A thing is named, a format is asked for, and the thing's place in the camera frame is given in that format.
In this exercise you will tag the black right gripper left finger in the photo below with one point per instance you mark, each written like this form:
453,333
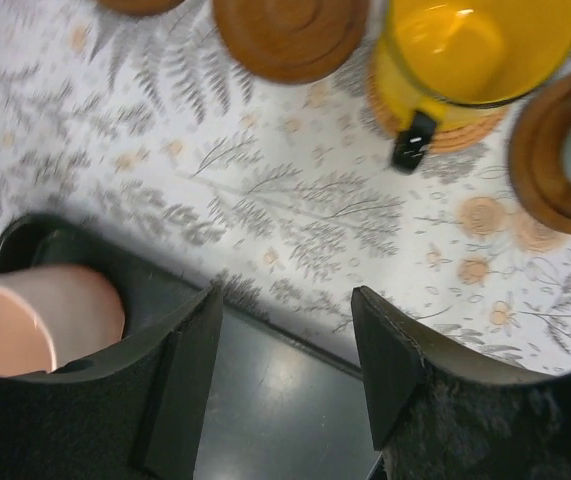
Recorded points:
134,410

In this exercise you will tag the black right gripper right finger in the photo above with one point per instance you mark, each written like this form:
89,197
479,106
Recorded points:
439,410

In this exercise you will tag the light pink mug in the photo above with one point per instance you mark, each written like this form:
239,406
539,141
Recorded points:
52,315

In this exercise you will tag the brown wooden coaster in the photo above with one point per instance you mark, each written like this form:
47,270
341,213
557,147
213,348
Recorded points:
140,7
534,156
291,41

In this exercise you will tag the woven rattan coaster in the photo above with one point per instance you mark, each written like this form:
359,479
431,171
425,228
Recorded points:
445,141

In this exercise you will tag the yellow glass cup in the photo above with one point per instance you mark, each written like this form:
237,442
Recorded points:
445,65

